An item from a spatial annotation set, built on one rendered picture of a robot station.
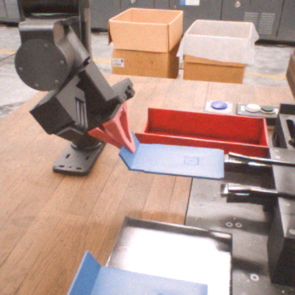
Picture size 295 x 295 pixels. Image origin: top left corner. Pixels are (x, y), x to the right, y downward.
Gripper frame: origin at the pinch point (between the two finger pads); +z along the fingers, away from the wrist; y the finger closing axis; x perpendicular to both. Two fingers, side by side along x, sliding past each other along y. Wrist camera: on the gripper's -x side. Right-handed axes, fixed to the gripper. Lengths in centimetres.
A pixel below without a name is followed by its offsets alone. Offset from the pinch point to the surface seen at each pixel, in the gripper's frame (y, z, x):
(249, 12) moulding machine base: 12, 91, 439
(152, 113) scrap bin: -3.6, 5.2, 23.1
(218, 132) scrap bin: 7.6, 15.4, 22.6
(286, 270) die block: 15.9, 17.6, -13.2
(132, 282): -0.2, 8.4, -18.1
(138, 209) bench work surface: -3.7, 9.6, -2.9
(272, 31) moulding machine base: 29, 127, 435
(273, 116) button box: 18.6, 20.8, 30.0
